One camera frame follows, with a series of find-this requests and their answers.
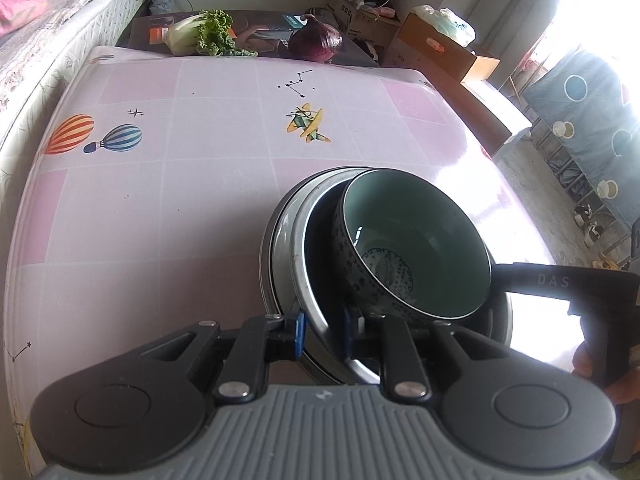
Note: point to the pink checked tablecloth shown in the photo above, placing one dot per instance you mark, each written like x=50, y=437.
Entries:
x=200, y=185

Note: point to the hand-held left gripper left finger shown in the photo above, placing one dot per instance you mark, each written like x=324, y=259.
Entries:
x=300, y=335

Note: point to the brown cardboard box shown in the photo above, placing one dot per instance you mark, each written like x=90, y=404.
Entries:
x=425, y=45

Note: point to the purple onion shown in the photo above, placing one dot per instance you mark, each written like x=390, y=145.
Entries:
x=315, y=40

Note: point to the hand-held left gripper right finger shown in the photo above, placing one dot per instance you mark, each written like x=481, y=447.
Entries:
x=348, y=337

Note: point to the open cardboard box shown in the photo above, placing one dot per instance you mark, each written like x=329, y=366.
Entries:
x=350, y=15

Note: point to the napa cabbage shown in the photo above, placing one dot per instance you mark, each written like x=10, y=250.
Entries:
x=180, y=35

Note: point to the white plastic bag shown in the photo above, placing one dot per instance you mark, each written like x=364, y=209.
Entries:
x=450, y=25

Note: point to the person's right hand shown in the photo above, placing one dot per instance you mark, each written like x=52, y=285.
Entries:
x=582, y=360

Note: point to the teal ceramic bowl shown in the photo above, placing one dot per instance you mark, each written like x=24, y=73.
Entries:
x=415, y=225

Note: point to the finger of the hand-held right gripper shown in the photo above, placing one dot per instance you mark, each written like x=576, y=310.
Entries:
x=512, y=278

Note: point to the white quilted mattress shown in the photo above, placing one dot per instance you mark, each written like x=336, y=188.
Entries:
x=75, y=25

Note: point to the black and white shoe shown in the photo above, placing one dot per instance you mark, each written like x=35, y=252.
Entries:
x=583, y=215
x=595, y=235

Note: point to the blue hanging cloth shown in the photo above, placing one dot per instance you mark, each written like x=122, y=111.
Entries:
x=590, y=110

